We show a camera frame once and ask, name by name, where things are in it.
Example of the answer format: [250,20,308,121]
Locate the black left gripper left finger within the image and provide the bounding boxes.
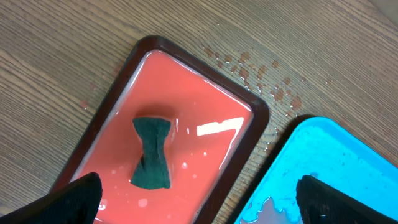
[1,172,103,224]

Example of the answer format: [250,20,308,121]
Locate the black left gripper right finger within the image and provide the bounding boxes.
[296,175,397,224]

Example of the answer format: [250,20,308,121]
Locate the dark green bow-shaped sponge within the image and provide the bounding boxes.
[131,117,171,190]

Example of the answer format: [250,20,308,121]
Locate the teal plastic serving tray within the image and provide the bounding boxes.
[234,117,397,223]

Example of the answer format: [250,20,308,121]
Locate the dark brown tray of red water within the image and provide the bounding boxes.
[53,35,269,223]

